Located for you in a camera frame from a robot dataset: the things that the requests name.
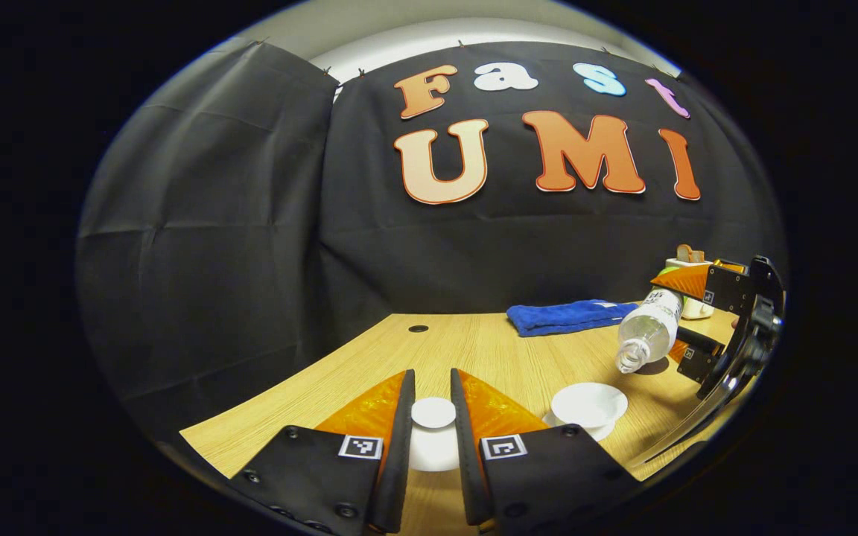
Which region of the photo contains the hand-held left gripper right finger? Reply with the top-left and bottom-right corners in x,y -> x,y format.
450,368 -> 642,531

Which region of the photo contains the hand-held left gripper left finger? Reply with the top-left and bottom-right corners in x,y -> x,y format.
232,369 -> 416,535

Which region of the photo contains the clear water bottle green label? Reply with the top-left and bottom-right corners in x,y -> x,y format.
615,289 -> 685,374

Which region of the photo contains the white teacup lid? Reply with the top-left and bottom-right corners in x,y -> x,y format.
408,397 -> 461,473

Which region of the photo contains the white teacup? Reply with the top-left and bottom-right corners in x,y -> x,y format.
550,383 -> 629,429

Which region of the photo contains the white toaster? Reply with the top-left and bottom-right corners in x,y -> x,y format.
665,257 -> 716,321

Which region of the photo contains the white saucer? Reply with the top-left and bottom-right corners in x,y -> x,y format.
544,413 -> 616,442

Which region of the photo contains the blue towel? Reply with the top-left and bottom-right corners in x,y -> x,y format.
506,299 -> 640,338

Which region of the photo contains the black backdrop cloth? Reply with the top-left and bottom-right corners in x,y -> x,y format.
75,41 -> 786,425

